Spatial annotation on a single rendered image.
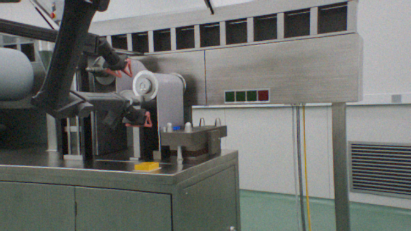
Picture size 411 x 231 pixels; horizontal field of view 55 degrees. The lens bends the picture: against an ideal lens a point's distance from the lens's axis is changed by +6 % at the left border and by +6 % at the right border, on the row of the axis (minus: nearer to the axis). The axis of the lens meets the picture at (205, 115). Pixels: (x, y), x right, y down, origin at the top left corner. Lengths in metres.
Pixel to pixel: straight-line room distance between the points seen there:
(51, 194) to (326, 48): 1.41
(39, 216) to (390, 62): 3.31
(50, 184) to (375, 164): 3.15
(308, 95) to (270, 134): 2.54
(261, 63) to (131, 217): 0.94
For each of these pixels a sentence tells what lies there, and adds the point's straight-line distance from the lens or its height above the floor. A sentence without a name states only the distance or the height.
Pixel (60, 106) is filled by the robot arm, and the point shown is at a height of 1.18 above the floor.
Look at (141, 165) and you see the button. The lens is 1.52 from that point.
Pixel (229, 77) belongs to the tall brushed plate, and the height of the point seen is 1.28.
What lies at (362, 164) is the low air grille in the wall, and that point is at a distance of 4.18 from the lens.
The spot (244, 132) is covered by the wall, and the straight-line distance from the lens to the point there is 4.43.
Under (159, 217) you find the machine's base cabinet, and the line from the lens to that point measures 1.53.
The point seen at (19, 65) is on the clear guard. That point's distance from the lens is 2.58.
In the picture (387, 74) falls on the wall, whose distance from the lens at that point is 4.12.
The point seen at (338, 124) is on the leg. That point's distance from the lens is 1.97.
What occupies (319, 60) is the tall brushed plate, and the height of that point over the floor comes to 1.34.
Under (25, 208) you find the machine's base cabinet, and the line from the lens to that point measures 2.02.
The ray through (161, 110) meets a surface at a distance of 1.80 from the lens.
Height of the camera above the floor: 1.19
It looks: 3 degrees down
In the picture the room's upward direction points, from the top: 2 degrees counter-clockwise
